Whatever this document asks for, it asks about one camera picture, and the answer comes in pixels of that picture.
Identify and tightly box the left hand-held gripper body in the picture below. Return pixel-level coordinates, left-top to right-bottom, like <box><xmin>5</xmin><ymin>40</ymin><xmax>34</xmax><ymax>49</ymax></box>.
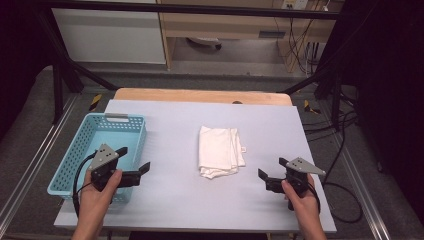
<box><xmin>87</xmin><ymin>143</ymin><xmax>142</xmax><ymax>193</ymax></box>

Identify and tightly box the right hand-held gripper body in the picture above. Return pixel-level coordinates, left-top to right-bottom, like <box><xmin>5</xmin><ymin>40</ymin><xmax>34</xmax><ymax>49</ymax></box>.
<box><xmin>265</xmin><ymin>157</ymin><xmax>327</xmax><ymax>212</ymax></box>

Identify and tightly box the light blue perforated plastic basket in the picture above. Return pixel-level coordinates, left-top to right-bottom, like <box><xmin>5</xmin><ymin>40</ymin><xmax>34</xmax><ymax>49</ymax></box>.
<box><xmin>46</xmin><ymin>112</ymin><xmax>148</xmax><ymax>204</ymax></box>

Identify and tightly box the white cloth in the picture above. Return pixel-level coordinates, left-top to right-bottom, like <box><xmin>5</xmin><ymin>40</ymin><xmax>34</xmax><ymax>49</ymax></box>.
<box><xmin>198</xmin><ymin>125</ymin><xmax>248</xmax><ymax>180</ymax></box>

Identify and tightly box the person's right hand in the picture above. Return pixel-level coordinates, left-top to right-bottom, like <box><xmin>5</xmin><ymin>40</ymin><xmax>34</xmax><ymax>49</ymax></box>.
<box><xmin>281</xmin><ymin>174</ymin><xmax>318</xmax><ymax>222</ymax></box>

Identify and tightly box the person's left hand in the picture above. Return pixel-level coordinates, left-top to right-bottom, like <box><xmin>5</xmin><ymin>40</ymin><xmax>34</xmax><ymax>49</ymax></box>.
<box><xmin>79</xmin><ymin>168</ymin><xmax>124</xmax><ymax>218</ymax></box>

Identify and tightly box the yellow black floor tape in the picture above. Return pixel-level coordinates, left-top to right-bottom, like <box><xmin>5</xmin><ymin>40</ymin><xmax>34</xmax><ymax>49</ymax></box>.
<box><xmin>303</xmin><ymin>99</ymin><xmax>322</xmax><ymax>115</ymax></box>
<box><xmin>88</xmin><ymin>93</ymin><xmax>103</xmax><ymax>112</ymax></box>

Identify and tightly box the light wooden table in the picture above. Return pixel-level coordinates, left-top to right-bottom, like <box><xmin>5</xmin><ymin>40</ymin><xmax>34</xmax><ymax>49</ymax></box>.
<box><xmin>113</xmin><ymin>87</ymin><xmax>294</xmax><ymax>107</ymax></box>

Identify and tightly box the white cabinet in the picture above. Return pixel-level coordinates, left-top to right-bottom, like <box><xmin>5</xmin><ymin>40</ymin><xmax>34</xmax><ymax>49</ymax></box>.
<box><xmin>51</xmin><ymin>8</ymin><xmax>167</xmax><ymax>65</ymax></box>

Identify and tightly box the black curtain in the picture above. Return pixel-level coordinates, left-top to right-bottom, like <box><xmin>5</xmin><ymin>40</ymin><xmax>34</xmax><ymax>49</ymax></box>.
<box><xmin>0</xmin><ymin>0</ymin><xmax>56</xmax><ymax>143</ymax></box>
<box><xmin>318</xmin><ymin>0</ymin><xmax>424</xmax><ymax>219</ymax></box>

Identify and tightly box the white wheeled stand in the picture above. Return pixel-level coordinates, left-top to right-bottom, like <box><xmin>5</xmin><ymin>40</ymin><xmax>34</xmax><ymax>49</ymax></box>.
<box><xmin>185</xmin><ymin>36</ymin><xmax>224</xmax><ymax>51</ymax></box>

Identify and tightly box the beige wooden desk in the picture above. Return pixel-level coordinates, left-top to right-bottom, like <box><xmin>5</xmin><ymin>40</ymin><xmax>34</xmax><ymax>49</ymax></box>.
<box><xmin>156</xmin><ymin>0</ymin><xmax>345</xmax><ymax>73</ymax></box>

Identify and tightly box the white power strip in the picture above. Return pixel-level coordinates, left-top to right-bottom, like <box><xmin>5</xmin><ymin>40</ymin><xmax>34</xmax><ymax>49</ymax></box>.
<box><xmin>281</xmin><ymin>0</ymin><xmax>310</xmax><ymax>11</ymax></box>

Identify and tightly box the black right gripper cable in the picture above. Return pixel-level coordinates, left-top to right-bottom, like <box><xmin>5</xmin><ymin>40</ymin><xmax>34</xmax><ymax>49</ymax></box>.
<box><xmin>308</xmin><ymin>182</ymin><xmax>322</xmax><ymax>215</ymax></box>

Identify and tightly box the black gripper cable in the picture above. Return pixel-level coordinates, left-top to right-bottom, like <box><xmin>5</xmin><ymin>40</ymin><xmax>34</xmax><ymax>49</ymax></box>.
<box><xmin>308</xmin><ymin>182</ymin><xmax>322</xmax><ymax>215</ymax></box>
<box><xmin>72</xmin><ymin>151</ymin><xmax>98</xmax><ymax>218</ymax></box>

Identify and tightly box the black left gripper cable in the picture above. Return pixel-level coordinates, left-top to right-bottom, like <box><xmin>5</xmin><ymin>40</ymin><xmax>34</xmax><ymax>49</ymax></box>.
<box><xmin>72</xmin><ymin>151</ymin><xmax>98</xmax><ymax>218</ymax></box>

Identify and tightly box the aluminium floor rail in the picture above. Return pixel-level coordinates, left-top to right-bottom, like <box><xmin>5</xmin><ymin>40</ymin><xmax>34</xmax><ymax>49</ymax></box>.
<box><xmin>0</xmin><ymin>95</ymin><xmax>80</xmax><ymax>228</ymax></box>
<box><xmin>328</xmin><ymin>131</ymin><xmax>392</xmax><ymax>240</ymax></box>

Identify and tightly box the black floor cable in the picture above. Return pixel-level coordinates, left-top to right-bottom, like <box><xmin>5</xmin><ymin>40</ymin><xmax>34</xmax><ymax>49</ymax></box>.
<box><xmin>303</xmin><ymin>109</ymin><xmax>364</xmax><ymax>224</ymax></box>

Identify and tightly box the bundle of hanging cables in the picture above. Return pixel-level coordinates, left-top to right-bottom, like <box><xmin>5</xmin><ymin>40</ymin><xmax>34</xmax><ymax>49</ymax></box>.
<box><xmin>273</xmin><ymin>15</ymin><xmax>323</xmax><ymax>75</ymax></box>

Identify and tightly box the black metal frame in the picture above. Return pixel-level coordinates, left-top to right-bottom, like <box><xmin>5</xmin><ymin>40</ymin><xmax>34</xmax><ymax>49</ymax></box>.
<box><xmin>33</xmin><ymin>0</ymin><xmax>354</xmax><ymax>124</ymax></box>

